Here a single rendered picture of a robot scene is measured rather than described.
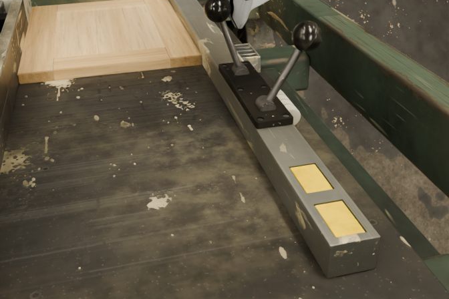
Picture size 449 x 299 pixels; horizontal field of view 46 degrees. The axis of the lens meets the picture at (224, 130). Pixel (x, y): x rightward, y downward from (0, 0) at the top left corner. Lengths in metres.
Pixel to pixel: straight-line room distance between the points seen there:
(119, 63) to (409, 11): 1.87
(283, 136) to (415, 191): 1.91
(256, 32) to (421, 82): 0.74
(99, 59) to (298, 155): 0.47
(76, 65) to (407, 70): 0.54
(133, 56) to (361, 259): 0.59
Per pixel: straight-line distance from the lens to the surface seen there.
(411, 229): 0.68
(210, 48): 0.92
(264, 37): 1.46
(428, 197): 2.57
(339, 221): 0.52
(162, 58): 0.94
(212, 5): 0.74
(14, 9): 1.12
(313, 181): 0.57
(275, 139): 0.64
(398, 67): 0.85
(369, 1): 2.53
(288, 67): 0.68
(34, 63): 0.98
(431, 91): 0.78
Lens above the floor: 2.15
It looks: 78 degrees down
